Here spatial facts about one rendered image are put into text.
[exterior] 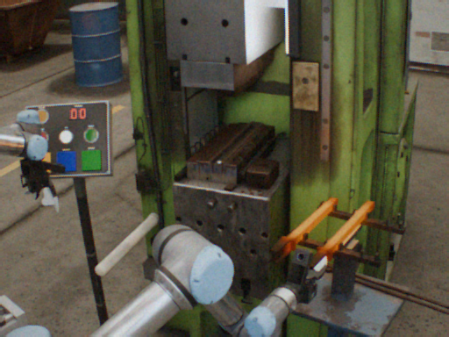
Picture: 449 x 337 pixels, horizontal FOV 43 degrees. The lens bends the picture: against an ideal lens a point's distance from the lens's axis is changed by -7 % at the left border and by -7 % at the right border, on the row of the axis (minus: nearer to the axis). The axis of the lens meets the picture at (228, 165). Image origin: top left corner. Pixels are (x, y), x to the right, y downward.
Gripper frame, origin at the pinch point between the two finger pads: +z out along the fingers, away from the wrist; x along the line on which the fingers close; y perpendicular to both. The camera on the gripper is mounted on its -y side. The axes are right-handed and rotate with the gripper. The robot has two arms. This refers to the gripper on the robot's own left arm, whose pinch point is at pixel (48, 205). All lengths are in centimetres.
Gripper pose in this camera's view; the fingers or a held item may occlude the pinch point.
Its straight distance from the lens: 215.0
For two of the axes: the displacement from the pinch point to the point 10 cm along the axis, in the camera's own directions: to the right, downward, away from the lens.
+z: 0.3, 9.1, 4.1
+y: -6.7, 3.3, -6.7
